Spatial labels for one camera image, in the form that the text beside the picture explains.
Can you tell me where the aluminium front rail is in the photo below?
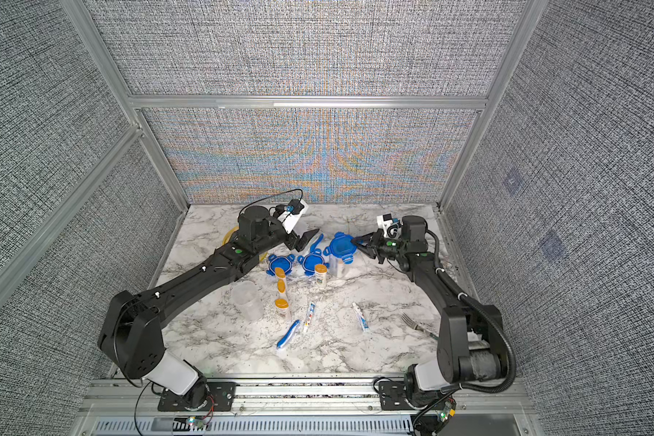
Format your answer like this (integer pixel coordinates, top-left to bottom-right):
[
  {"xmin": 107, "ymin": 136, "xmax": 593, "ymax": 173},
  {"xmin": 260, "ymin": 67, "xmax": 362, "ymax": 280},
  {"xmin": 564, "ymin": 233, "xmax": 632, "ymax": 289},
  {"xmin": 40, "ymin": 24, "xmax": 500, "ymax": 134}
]
[{"xmin": 78, "ymin": 377, "xmax": 535, "ymax": 420}]

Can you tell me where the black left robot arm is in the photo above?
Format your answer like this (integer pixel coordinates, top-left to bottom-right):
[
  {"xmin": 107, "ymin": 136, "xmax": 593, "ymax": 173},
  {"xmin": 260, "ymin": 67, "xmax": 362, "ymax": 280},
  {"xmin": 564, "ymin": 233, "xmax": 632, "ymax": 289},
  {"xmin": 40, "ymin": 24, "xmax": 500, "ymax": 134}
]
[{"xmin": 97, "ymin": 199, "xmax": 317, "ymax": 411}]

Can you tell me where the blue lid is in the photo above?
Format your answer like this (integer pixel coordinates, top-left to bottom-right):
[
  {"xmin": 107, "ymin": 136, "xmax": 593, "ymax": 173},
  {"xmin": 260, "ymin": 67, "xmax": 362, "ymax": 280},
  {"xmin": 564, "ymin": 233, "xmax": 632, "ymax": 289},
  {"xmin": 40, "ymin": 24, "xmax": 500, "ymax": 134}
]
[
  {"xmin": 266, "ymin": 254, "xmax": 296, "ymax": 276},
  {"xmin": 323, "ymin": 232, "xmax": 357, "ymax": 265},
  {"xmin": 296, "ymin": 249, "xmax": 330, "ymax": 276}
]

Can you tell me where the orange cap bottle front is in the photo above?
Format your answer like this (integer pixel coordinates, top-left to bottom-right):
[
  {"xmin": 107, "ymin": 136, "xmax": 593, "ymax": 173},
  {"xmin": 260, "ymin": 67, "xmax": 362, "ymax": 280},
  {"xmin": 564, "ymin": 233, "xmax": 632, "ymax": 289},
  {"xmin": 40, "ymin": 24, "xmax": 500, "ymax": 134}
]
[{"xmin": 274, "ymin": 298, "xmax": 292, "ymax": 324}]

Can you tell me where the blue toothbrush left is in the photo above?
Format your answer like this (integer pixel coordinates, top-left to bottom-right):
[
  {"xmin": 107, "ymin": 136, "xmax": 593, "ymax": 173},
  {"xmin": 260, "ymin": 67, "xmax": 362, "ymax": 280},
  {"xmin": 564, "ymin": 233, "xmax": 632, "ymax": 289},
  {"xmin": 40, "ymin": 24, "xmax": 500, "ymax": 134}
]
[{"xmin": 276, "ymin": 319, "xmax": 302, "ymax": 350}]

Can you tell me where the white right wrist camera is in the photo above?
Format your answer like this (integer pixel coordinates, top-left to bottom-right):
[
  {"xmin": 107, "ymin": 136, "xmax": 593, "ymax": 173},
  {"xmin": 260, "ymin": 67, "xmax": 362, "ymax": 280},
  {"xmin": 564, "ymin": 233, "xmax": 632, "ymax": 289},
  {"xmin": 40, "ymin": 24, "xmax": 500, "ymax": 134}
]
[{"xmin": 376, "ymin": 214, "xmax": 401, "ymax": 239}]

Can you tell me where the blue toothbrush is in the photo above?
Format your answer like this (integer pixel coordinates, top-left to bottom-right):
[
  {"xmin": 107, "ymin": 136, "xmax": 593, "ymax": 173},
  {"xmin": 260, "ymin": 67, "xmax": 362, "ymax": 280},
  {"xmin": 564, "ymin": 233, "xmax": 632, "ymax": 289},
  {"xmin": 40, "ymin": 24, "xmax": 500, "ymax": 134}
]
[
  {"xmin": 309, "ymin": 234, "xmax": 324, "ymax": 255},
  {"xmin": 276, "ymin": 319, "xmax": 302, "ymax": 350}
]

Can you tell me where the toothpaste tube vertical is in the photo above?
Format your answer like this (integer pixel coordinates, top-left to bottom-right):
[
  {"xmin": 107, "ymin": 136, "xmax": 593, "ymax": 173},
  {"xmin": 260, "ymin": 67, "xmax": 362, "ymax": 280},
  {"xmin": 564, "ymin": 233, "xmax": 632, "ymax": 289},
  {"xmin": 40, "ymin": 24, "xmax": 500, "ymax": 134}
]
[{"xmin": 352, "ymin": 303, "xmax": 370, "ymax": 332}]

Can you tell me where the green handled fork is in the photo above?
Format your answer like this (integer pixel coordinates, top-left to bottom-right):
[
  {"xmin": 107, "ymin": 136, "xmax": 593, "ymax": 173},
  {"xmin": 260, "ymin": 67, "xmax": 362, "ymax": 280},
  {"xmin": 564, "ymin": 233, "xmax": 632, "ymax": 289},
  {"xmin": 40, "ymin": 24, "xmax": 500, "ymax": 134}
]
[{"xmin": 401, "ymin": 314, "xmax": 439, "ymax": 341}]

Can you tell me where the orange cap bottle lying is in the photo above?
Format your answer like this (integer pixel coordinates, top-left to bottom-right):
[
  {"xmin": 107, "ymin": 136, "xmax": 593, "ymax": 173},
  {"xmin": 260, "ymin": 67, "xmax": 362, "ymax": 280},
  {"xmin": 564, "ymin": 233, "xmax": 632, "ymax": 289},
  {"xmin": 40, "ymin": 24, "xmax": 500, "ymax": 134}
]
[{"xmin": 274, "ymin": 267, "xmax": 287, "ymax": 299}]

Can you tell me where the orange cap bottle upright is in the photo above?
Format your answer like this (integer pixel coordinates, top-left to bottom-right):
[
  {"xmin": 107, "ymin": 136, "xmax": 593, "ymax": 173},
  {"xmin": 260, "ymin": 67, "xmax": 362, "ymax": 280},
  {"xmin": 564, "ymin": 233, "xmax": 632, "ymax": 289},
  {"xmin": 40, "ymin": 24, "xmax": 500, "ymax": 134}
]
[{"xmin": 314, "ymin": 263, "xmax": 329, "ymax": 288}]

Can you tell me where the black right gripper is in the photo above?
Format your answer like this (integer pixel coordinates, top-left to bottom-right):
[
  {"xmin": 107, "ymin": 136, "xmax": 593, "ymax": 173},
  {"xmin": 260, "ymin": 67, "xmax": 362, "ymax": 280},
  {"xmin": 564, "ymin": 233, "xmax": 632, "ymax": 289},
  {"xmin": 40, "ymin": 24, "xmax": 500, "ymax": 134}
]
[{"xmin": 352, "ymin": 230, "xmax": 410, "ymax": 265}]

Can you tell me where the clear cup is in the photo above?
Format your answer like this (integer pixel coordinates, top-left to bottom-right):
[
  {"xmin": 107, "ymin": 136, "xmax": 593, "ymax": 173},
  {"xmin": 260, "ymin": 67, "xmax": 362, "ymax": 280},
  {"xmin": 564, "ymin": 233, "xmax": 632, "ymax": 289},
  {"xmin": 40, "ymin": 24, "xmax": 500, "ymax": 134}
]
[
  {"xmin": 329, "ymin": 255, "xmax": 354, "ymax": 278},
  {"xmin": 231, "ymin": 282, "xmax": 263, "ymax": 322}
]

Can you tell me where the yellow steamer basket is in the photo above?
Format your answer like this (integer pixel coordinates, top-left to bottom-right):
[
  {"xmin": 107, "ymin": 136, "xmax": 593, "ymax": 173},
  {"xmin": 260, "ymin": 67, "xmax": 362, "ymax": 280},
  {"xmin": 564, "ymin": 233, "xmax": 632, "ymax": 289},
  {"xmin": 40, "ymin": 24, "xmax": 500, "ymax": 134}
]
[{"xmin": 223, "ymin": 226, "xmax": 239, "ymax": 245}]

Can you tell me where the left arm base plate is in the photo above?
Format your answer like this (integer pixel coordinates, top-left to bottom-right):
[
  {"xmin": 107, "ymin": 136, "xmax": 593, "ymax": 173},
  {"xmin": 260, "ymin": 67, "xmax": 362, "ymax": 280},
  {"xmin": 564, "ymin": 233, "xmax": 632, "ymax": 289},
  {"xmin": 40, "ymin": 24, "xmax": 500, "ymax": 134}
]
[{"xmin": 157, "ymin": 381, "xmax": 237, "ymax": 412}]

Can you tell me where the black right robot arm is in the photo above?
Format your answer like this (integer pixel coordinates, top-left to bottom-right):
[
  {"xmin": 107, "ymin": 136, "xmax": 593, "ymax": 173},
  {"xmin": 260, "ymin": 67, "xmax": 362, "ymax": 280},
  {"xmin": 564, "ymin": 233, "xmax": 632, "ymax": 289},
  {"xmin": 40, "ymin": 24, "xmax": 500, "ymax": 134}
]
[{"xmin": 352, "ymin": 215, "xmax": 518, "ymax": 410}]

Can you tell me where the toothpaste tube horizontal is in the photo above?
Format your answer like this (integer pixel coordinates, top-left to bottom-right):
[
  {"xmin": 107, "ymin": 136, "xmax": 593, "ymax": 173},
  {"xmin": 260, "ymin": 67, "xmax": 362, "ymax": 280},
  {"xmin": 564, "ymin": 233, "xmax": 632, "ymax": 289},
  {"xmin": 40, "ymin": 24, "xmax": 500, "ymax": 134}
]
[{"xmin": 302, "ymin": 302, "xmax": 316, "ymax": 334}]

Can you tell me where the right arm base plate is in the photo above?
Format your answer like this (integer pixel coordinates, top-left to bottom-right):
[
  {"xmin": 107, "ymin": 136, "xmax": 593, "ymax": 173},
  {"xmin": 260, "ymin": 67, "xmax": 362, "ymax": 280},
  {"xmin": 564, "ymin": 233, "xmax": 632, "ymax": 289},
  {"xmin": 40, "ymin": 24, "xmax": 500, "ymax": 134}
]
[{"xmin": 372, "ymin": 378, "xmax": 452, "ymax": 412}]

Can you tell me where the blue toothbrush back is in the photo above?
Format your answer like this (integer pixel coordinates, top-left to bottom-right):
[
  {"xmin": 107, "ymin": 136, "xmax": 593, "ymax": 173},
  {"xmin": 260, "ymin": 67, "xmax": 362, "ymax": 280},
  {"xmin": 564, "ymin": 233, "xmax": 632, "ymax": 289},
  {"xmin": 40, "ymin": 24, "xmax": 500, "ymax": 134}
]
[{"xmin": 309, "ymin": 234, "xmax": 324, "ymax": 255}]

